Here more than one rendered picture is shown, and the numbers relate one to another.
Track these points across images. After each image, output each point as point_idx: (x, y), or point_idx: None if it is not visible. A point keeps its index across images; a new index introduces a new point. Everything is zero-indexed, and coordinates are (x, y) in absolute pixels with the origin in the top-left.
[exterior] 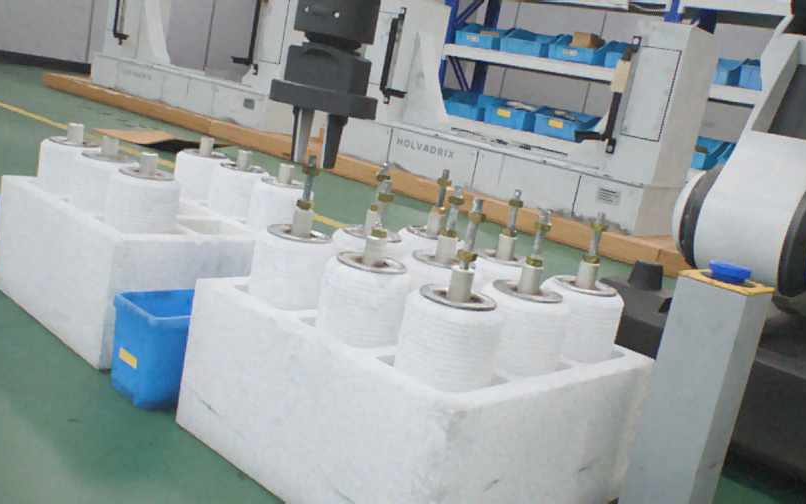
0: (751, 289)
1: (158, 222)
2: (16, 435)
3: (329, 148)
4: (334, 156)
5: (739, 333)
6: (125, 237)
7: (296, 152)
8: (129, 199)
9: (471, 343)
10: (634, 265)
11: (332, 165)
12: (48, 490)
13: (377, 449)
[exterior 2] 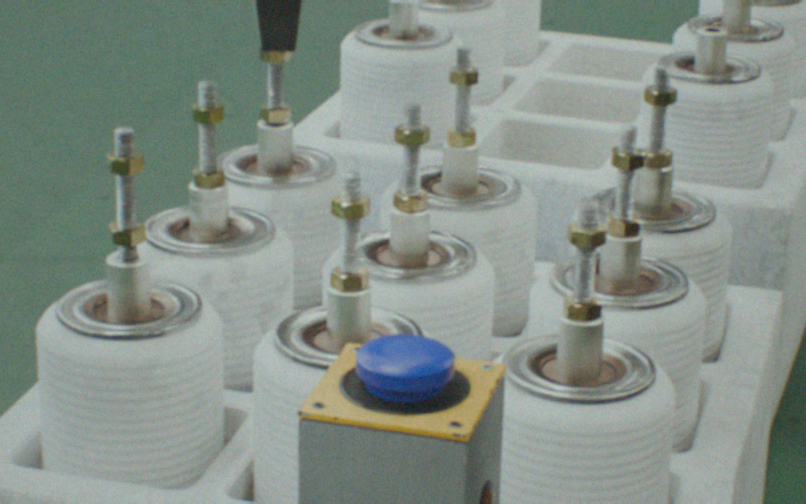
0: (348, 411)
1: (381, 122)
2: (10, 401)
3: (258, 14)
4: (283, 29)
5: (309, 503)
6: (301, 141)
7: (256, 18)
8: (345, 77)
9: (58, 387)
10: None
11: (281, 45)
12: None
13: None
